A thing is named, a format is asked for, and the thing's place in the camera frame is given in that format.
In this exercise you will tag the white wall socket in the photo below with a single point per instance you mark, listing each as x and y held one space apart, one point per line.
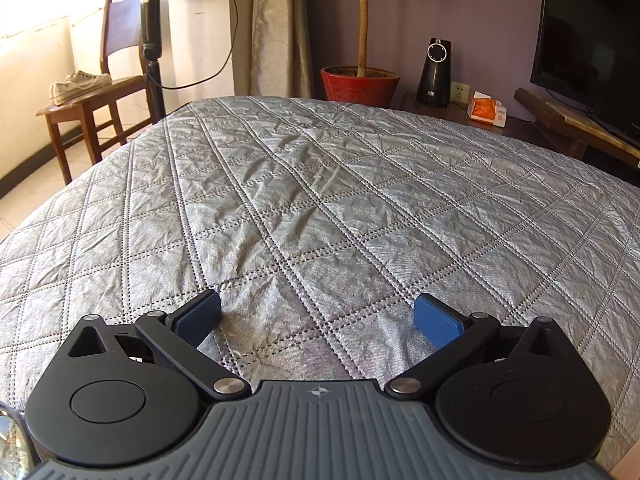
461 92

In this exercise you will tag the silver quilted table cover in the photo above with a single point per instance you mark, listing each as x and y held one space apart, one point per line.
350 200

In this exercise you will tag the black flat screen television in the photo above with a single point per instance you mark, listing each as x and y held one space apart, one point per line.
590 35

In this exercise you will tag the green indoor tree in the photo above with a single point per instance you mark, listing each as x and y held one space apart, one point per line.
363 20

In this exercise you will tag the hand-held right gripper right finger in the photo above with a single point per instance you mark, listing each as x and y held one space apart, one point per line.
437 317

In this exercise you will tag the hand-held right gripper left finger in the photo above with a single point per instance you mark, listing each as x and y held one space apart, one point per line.
200 312

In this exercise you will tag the beige patterned curtain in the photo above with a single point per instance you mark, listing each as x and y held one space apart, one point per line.
280 35

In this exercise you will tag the wooden television riser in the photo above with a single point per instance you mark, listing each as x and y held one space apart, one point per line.
560 115

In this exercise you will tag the black tower speaker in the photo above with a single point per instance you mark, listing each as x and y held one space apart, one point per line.
434 85

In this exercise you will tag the orange tissue pack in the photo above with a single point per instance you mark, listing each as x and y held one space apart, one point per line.
485 110

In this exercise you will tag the black standing fan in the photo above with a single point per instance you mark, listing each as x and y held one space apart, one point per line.
150 20

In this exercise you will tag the brown wooden chair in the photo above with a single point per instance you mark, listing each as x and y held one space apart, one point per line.
122 25

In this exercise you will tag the red plant pot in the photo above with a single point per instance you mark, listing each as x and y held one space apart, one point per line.
360 90

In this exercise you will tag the dark wooden television stand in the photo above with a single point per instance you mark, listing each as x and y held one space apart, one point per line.
520 135

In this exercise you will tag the white canvas sneaker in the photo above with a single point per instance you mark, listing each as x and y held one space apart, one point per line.
80 89

